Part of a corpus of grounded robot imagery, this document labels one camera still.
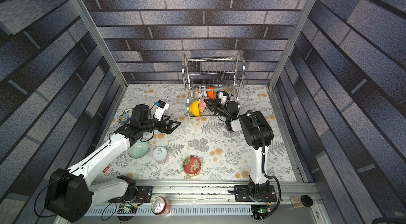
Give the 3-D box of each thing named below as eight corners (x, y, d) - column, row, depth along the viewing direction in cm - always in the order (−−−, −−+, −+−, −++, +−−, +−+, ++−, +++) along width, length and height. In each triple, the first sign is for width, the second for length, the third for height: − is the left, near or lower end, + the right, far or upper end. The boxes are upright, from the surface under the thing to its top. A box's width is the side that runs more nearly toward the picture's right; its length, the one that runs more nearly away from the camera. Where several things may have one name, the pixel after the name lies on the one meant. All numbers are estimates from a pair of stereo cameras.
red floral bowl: (182, 176, 81) (181, 174, 78) (184, 158, 87) (183, 155, 84) (200, 176, 81) (200, 174, 78) (201, 158, 87) (201, 155, 84)
